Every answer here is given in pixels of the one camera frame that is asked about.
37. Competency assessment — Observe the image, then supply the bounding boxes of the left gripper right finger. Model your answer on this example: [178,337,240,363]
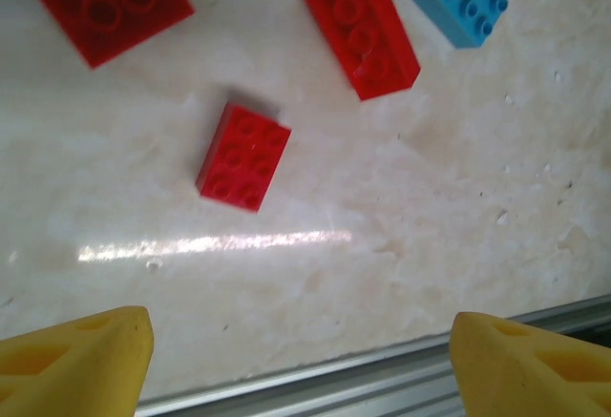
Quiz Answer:
[451,310,611,417]

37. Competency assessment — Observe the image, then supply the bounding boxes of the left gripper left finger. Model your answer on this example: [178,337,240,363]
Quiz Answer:
[0,305,156,417]

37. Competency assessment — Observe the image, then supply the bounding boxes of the red six-stud lego brick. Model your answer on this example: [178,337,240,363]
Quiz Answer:
[195,101,293,215]

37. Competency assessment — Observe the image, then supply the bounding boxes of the long red lego brick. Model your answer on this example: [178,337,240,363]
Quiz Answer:
[305,0,422,102]

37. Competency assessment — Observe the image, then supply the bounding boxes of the blue lego brick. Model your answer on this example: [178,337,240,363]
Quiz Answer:
[399,0,511,50]

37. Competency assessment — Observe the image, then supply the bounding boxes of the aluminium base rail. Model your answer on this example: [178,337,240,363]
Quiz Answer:
[136,292,611,417]

